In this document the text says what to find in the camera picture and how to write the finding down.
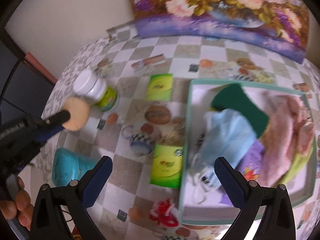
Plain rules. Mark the lime green cloth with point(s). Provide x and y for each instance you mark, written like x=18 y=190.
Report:
x=298 y=163

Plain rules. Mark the white tray teal rim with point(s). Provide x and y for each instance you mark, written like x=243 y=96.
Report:
x=200 y=96

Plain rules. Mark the person's left hand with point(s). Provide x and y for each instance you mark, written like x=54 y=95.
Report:
x=21 y=208

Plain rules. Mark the red pipe cleaner flower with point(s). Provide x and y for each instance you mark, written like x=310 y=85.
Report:
x=161 y=212

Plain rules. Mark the purple cartoon packet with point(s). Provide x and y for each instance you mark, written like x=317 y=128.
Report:
x=250 y=165

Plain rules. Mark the floral painting canvas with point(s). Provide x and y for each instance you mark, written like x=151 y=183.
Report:
x=278 y=25

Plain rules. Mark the green tissue pack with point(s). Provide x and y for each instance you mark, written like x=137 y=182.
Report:
x=167 y=166
x=159 y=87

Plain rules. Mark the beige round powder puff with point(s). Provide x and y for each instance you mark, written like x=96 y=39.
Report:
x=79 y=110

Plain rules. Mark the teal plastic toy box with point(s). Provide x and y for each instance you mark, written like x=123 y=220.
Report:
x=69 y=165

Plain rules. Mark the green yellow scrub sponge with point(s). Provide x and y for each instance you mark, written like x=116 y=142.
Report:
x=233 y=96

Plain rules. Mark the pink floral fabric bundle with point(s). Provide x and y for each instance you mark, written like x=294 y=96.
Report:
x=303 y=126

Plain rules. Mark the pink fluffy towel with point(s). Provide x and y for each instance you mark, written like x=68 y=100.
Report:
x=280 y=142

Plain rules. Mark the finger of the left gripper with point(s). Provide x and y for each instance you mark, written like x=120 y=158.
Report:
x=44 y=135
x=55 y=120

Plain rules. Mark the blue face mask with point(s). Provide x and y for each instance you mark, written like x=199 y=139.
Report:
x=228 y=134

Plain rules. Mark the white pill bottle green label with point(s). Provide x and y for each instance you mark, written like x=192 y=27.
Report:
x=95 y=90

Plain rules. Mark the patterned tablecloth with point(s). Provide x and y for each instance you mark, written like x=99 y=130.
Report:
x=122 y=209

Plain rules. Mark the leopard print scrunchie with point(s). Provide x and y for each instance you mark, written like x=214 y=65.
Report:
x=200 y=140

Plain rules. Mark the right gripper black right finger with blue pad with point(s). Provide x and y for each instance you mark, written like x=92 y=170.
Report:
x=277 y=221

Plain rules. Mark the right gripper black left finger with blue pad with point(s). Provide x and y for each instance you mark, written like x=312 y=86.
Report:
x=48 y=221

